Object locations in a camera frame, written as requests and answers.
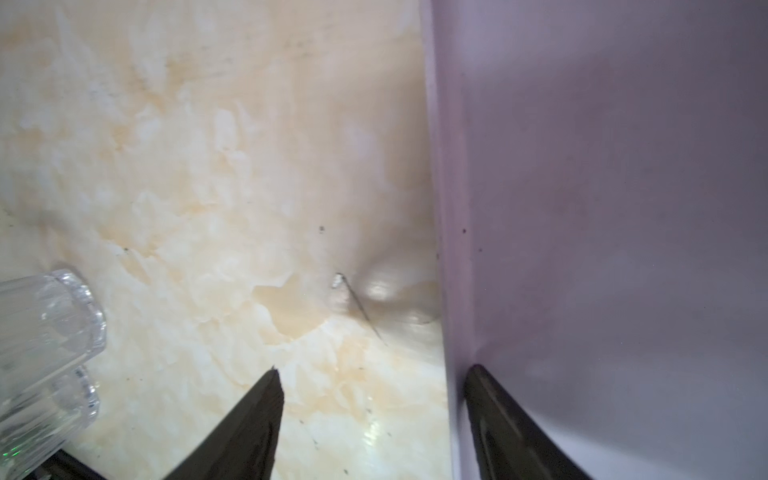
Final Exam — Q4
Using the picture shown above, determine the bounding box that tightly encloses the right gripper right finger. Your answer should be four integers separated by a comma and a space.
464, 364, 590, 480

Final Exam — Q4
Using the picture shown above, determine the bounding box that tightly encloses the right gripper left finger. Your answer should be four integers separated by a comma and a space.
167, 368, 285, 480

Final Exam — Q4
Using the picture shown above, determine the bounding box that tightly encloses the lilac plastic tray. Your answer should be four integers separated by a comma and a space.
421, 1, 767, 479

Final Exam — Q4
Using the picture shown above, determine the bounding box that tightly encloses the clear ribbed glass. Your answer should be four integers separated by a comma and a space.
1, 366, 100, 479
1, 269, 107, 412

